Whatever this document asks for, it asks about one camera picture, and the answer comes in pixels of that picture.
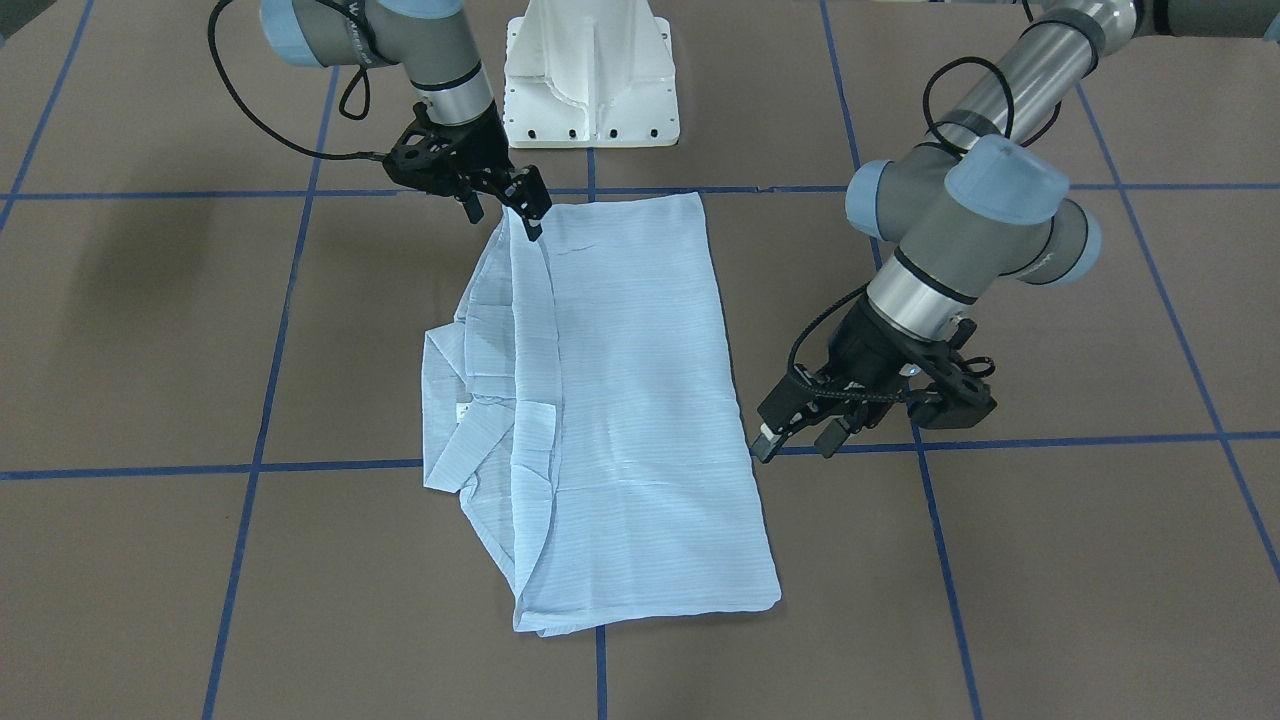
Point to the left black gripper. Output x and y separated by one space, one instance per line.
862 347

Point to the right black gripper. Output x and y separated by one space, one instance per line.
479 148

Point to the light blue button-up shirt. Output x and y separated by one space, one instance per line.
581 407

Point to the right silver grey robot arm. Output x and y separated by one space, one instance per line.
431 40

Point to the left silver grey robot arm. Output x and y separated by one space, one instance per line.
968 205

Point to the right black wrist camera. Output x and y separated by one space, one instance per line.
421 160

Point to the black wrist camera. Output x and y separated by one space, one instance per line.
421 160
958 396

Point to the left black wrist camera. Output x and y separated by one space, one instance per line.
958 396

